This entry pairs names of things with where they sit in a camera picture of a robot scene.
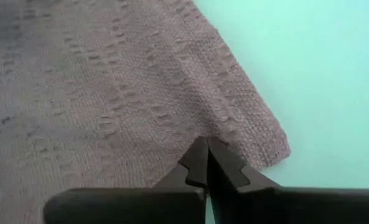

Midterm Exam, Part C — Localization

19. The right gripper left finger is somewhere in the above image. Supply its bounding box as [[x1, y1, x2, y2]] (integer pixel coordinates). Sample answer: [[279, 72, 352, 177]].
[[42, 135, 210, 224]]

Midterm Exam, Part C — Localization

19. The grey towel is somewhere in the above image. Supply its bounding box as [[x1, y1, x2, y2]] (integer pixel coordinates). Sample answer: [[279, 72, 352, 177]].
[[0, 0, 292, 224]]

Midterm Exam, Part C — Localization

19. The teal table mat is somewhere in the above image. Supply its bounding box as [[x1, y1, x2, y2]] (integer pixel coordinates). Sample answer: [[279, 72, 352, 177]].
[[192, 0, 369, 224]]

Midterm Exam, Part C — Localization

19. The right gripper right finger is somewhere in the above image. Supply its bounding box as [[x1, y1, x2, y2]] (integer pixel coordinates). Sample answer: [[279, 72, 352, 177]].
[[207, 137, 369, 224]]

